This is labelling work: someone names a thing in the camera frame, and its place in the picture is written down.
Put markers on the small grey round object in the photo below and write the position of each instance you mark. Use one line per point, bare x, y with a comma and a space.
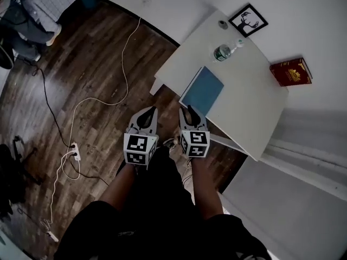
222, 24

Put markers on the black framed deer picture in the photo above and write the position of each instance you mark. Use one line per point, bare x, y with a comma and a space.
248, 20

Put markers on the white wall pipes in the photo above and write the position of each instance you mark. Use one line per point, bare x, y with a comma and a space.
306, 158

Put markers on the black office chair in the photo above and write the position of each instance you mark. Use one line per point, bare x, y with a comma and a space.
5, 54

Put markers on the notebook with blue cover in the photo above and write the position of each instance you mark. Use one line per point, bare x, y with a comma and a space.
203, 92

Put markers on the person's patterned sneaker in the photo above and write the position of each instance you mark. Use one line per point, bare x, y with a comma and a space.
170, 144

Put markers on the white square table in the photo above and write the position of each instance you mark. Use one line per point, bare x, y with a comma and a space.
249, 104

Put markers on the small white plug adapter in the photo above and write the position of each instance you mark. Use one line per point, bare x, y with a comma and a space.
52, 236

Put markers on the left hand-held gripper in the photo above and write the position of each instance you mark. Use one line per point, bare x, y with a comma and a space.
138, 148

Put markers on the white power strip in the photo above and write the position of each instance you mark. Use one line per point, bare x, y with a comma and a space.
75, 152

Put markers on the person's right forearm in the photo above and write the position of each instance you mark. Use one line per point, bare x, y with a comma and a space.
206, 191

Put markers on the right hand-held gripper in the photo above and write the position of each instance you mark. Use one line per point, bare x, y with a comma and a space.
196, 143

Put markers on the person's black clothing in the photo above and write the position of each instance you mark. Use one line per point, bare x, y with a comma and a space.
160, 226

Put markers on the red book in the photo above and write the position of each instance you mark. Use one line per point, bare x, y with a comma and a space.
291, 73

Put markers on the clear plastic water bottle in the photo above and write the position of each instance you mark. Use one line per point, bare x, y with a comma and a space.
223, 52

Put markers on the black chair base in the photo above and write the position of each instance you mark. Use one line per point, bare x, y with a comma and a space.
16, 177

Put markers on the person's left forearm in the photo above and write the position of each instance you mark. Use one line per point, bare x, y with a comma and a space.
120, 188

